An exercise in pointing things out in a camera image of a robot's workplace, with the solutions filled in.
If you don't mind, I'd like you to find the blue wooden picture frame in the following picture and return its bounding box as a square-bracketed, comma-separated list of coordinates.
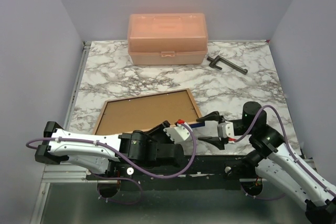
[92, 88, 208, 135]

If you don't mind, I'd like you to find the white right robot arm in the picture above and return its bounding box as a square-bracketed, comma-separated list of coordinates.
[197, 101, 335, 223]

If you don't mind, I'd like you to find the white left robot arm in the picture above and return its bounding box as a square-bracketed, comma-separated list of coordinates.
[35, 121, 191, 179]

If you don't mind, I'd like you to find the orange translucent plastic storage box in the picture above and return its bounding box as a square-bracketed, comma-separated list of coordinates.
[128, 13, 208, 66]

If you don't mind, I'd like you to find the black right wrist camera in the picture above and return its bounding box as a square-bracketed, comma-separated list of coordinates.
[217, 122, 235, 144]

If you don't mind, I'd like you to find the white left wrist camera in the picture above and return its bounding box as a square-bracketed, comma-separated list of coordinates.
[163, 122, 192, 144]

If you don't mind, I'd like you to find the black metal crank handle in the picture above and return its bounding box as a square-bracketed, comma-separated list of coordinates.
[206, 55, 248, 75]

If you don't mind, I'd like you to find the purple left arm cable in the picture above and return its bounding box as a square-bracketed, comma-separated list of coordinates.
[25, 123, 197, 206]

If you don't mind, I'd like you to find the aluminium extrusion table frame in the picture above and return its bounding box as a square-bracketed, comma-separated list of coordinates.
[28, 41, 91, 224]

